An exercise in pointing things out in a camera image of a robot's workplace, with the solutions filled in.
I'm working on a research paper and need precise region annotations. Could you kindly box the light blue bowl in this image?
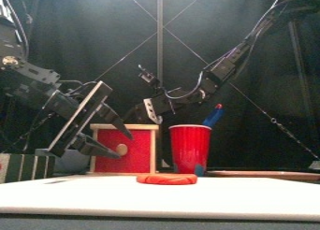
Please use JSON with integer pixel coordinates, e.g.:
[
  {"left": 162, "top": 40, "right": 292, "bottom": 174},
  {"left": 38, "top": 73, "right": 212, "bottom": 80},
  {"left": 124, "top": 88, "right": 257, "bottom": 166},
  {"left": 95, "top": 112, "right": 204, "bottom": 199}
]
[{"left": 34, "top": 148, "right": 93, "bottom": 176}]

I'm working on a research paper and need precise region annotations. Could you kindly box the red drawer with wooden knob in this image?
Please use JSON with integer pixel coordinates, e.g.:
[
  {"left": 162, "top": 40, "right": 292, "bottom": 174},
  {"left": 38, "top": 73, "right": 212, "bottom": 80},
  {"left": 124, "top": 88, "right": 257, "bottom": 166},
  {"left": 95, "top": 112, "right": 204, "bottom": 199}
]
[{"left": 94, "top": 129, "right": 153, "bottom": 174}]

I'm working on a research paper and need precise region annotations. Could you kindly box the wooden drawer box housing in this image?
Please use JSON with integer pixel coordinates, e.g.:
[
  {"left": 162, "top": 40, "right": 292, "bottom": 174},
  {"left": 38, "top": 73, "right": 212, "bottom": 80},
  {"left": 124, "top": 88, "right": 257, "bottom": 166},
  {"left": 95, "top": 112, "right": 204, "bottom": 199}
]
[{"left": 89, "top": 123, "right": 161, "bottom": 175}]

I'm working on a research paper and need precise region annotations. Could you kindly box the flat orange-red dough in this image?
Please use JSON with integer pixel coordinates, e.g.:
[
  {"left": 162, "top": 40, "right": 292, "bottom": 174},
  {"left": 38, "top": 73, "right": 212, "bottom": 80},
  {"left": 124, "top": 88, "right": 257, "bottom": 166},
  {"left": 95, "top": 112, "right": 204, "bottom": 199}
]
[{"left": 136, "top": 172, "right": 199, "bottom": 186}]

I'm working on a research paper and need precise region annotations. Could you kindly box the blue tool with red tip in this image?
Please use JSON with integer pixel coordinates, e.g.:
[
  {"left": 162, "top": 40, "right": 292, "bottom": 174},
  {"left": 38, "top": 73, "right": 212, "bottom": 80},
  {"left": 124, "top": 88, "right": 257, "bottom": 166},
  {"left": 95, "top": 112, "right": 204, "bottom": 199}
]
[{"left": 203, "top": 103, "right": 227, "bottom": 129}]

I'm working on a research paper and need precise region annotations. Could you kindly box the red plastic cup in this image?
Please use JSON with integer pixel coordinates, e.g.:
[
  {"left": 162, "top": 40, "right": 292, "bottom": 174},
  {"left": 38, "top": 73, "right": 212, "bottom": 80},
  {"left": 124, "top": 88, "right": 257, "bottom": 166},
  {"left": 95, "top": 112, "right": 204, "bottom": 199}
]
[{"left": 168, "top": 124, "right": 213, "bottom": 176}]

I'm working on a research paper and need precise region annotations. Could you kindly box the green white striped box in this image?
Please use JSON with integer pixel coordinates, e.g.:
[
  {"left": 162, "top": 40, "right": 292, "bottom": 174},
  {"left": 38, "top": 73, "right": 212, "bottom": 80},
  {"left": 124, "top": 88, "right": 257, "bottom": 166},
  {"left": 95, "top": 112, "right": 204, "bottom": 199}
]
[{"left": 0, "top": 152, "right": 58, "bottom": 184}]

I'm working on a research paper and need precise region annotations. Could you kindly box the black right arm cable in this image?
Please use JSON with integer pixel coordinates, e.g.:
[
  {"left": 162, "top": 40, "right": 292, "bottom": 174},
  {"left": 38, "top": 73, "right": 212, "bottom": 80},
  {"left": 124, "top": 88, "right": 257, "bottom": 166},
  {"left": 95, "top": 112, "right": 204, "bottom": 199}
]
[{"left": 162, "top": 70, "right": 207, "bottom": 101}]

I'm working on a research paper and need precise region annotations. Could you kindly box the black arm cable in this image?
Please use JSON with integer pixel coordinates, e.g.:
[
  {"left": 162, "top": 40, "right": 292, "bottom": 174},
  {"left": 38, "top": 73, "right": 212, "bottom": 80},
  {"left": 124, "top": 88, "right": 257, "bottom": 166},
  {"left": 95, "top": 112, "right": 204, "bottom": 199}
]
[
  {"left": 162, "top": 70, "right": 207, "bottom": 101},
  {"left": 59, "top": 79, "right": 98, "bottom": 93}
]

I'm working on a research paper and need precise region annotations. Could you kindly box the thin steel brace wire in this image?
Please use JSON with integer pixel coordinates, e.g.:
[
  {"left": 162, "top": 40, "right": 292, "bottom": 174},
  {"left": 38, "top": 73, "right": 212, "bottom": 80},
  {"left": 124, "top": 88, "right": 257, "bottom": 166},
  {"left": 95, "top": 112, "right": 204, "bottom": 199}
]
[
  {"left": 93, "top": 0, "right": 211, "bottom": 82},
  {"left": 122, "top": 0, "right": 320, "bottom": 162}
]

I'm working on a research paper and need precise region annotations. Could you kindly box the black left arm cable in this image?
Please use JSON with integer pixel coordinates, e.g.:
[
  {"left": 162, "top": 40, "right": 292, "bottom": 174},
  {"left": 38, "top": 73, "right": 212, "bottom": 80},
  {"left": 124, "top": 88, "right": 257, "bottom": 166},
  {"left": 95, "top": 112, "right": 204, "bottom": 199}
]
[{"left": 59, "top": 79, "right": 98, "bottom": 93}]

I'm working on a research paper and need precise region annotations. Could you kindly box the grey metal frame post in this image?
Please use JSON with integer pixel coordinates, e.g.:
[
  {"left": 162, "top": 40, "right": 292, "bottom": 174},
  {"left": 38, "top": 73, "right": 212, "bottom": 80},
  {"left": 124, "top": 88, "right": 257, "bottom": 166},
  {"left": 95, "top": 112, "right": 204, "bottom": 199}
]
[
  {"left": 288, "top": 20, "right": 314, "bottom": 116},
  {"left": 157, "top": 0, "right": 165, "bottom": 85}
]

